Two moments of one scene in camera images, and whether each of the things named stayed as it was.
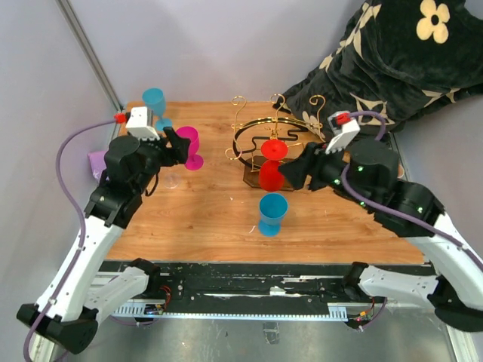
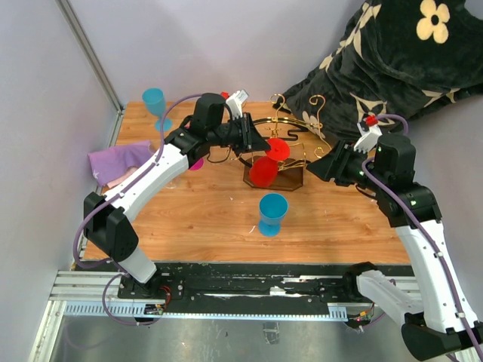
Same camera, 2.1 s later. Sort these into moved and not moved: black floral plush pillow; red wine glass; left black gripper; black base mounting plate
Moved: left black gripper; red wine glass
Not moved: black base mounting plate; black floral plush pillow
